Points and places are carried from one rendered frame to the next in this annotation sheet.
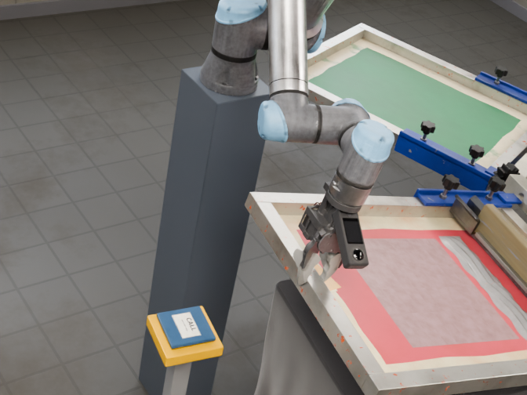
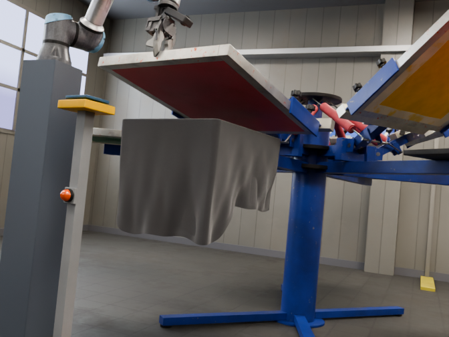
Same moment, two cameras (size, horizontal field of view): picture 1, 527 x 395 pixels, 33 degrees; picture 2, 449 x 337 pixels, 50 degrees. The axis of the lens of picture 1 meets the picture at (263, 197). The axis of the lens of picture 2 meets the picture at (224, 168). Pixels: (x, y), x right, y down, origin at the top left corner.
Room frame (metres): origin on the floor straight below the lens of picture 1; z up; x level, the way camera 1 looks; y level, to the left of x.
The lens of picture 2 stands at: (-0.28, 0.37, 0.71)
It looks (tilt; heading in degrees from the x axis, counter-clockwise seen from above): 3 degrees up; 334
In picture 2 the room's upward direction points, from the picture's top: 5 degrees clockwise
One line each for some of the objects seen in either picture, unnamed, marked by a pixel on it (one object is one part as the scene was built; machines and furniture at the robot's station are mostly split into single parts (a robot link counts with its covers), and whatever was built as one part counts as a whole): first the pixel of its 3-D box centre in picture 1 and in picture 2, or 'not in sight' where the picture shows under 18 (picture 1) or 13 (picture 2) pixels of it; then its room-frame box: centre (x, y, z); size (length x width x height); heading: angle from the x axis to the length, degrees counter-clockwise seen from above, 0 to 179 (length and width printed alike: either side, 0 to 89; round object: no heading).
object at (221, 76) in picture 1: (231, 63); (55, 54); (2.00, 0.15, 1.25); 0.15 x 0.15 x 0.10
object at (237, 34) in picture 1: (241, 22); (59, 29); (2.00, 0.15, 1.37); 0.13 x 0.12 x 0.14; 106
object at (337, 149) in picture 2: not in sight; (311, 152); (2.07, -1.34, 0.99); 0.82 x 0.79 x 0.12; 121
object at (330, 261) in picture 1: (325, 261); (162, 51); (1.37, -0.15, 1.19); 0.06 x 0.03 x 0.09; 31
